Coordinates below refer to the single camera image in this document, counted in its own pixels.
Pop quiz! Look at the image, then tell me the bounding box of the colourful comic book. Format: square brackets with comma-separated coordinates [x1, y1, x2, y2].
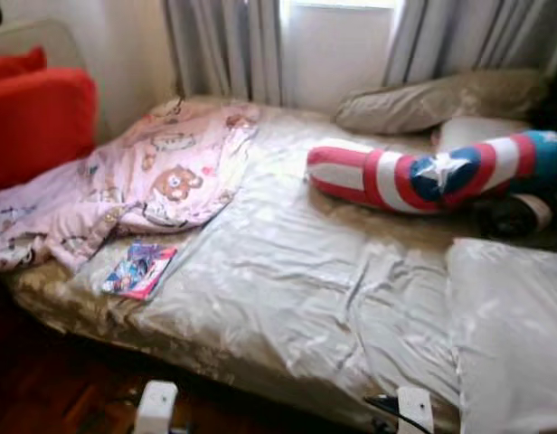
[100, 241, 178, 301]

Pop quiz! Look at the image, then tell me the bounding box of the grey floral pillow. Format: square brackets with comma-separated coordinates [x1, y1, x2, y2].
[444, 237, 557, 434]
[335, 69, 551, 137]

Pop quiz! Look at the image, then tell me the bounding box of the black white round cushion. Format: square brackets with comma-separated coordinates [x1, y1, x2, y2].
[473, 193, 555, 241]

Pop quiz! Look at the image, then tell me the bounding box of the plain white pillow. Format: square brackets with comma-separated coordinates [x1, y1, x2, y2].
[434, 115, 533, 153]

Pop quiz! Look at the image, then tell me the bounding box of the red white blue bolster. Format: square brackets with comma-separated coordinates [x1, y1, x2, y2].
[306, 129, 557, 215]

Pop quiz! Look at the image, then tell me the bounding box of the grey curtain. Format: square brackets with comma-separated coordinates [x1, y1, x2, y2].
[163, 0, 284, 108]
[382, 0, 557, 90]

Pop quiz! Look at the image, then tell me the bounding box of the bright window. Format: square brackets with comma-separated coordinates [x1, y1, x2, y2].
[283, 0, 401, 12]

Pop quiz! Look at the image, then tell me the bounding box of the pink cartoon blanket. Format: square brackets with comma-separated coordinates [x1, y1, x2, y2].
[0, 98, 261, 274]

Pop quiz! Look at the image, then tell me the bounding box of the large red cushion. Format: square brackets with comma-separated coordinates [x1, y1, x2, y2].
[0, 66, 99, 195]

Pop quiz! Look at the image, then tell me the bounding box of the small red cushion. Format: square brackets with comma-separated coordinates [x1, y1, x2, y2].
[0, 45, 48, 84]

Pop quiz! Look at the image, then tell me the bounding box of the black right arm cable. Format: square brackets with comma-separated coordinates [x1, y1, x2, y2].
[364, 395, 433, 434]

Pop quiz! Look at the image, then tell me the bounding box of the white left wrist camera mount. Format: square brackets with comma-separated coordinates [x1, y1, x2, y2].
[134, 380, 178, 434]

